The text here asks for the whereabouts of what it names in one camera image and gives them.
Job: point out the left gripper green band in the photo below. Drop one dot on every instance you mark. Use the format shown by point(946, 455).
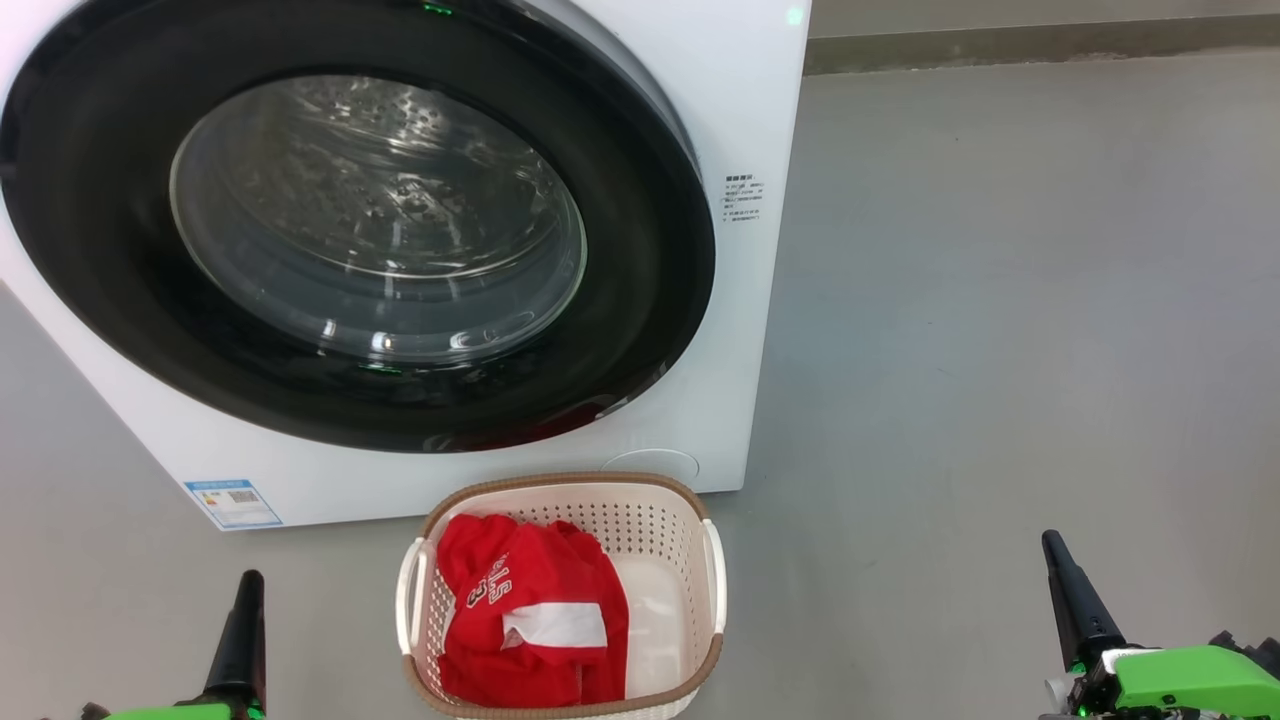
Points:
point(180, 714)

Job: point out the black text instruction label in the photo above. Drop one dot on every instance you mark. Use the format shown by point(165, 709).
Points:
point(745, 197)

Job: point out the round white filter cover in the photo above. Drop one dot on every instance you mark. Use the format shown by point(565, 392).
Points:
point(655, 464)

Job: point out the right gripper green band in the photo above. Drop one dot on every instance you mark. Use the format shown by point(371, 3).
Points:
point(1200, 680)

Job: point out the white front-load washing machine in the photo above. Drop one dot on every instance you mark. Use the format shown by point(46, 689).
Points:
point(760, 350)

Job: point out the cream laundry basket brown rim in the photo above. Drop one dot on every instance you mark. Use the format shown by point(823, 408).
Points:
point(660, 620)

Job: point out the blue energy label sticker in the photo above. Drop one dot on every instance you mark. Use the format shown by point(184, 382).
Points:
point(233, 504)

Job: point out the black round glass washer door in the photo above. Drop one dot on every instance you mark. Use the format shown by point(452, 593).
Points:
point(110, 260)

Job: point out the red shirt with white print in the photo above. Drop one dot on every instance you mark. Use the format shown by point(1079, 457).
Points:
point(540, 580)

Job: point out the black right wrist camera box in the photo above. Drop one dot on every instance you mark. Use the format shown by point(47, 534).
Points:
point(1255, 655)

